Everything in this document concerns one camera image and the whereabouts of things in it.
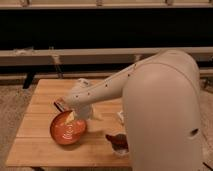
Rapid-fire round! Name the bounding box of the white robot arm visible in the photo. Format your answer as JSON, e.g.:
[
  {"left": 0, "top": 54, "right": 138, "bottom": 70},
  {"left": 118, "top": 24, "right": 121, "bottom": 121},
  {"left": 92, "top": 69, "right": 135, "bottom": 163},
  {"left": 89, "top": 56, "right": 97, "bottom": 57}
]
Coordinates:
[{"left": 65, "top": 50, "right": 203, "bottom": 171}]

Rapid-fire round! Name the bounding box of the wooden table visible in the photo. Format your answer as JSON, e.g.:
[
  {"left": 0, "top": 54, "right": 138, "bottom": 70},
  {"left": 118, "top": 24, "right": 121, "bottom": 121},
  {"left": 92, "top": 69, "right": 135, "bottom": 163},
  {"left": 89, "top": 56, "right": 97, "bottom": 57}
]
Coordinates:
[{"left": 6, "top": 79, "right": 130, "bottom": 168}]

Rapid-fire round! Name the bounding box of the dark snack bar packet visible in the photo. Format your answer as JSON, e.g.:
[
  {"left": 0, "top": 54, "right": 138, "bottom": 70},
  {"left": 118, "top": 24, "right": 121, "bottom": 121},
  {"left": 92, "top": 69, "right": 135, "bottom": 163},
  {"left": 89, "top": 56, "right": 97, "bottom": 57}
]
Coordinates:
[{"left": 54, "top": 99, "right": 66, "bottom": 112}]

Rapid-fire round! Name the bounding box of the white cup with brown contents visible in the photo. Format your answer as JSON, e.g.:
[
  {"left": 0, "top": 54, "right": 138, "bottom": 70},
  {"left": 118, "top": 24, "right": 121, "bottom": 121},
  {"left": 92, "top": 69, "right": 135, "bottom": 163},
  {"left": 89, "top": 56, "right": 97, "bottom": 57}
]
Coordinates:
[{"left": 105, "top": 134, "right": 129, "bottom": 157}]

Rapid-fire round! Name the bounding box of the orange ceramic bowl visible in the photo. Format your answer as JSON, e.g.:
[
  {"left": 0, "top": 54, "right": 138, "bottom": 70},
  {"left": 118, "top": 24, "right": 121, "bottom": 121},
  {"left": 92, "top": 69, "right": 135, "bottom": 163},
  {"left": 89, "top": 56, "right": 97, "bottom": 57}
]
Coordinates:
[{"left": 50, "top": 111, "right": 87, "bottom": 145}]

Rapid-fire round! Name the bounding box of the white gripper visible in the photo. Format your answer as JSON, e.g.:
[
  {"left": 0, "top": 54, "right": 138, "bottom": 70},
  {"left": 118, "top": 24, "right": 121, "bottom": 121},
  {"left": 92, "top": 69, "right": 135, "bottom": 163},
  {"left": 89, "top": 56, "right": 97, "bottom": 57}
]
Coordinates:
[{"left": 65, "top": 105, "right": 93, "bottom": 124}]

